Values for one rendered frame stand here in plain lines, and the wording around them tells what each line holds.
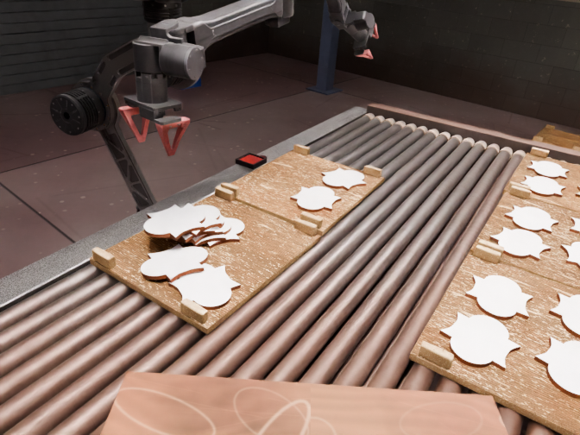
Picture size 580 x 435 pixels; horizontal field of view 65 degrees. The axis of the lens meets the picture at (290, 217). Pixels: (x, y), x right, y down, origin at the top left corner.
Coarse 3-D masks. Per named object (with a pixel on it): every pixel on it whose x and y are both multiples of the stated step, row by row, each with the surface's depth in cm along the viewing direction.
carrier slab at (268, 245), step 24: (240, 216) 119; (264, 216) 120; (144, 240) 107; (168, 240) 107; (240, 240) 109; (264, 240) 110; (288, 240) 111; (312, 240) 111; (96, 264) 99; (120, 264) 98; (216, 264) 101; (240, 264) 101; (264, 264) 102; (288, 264) 103; (144, 288) 92; (168, 288) 93; (240, 288) 94; (216, 312) 87
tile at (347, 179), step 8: (328, 176) 141; (336, 176) 141; (344, 176) 142; (352, 176) 142; (360, 176) 143; (328, 184) 136; (336, 184) 137; (344, 184) 137; (352, 184) 137; (360, 184) 138
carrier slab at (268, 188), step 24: (264, 168) 145; (288, 168) 146; (312, 168) 148; (336, 168) 149; (240, 192) 130; (264, 192) 131; (288, 192) 132; (336, 192) 134; (360, 192) 135; (288, 216) 121; (336, 216) 122
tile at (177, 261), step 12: (168, 252) 101; (180, 252) 101; (192, 252) 101; (204, 252) 101; (144, 264) 97; (156, 264) 97; (168, 264) 97; (180, 264) 96; (192, 264) 96; (144, 276) 94; (156, 276) 93; (168, 276) 92; (180, 276) 94
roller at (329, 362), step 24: (480, 168) 162; (456, 192) 143; (432, 216) 131; (432, 240) 122; (408, 264) 109; (384, 288) 100; (360, 312) 92; (336, 336) 88; (360, 336) 89; (336, 360) 82
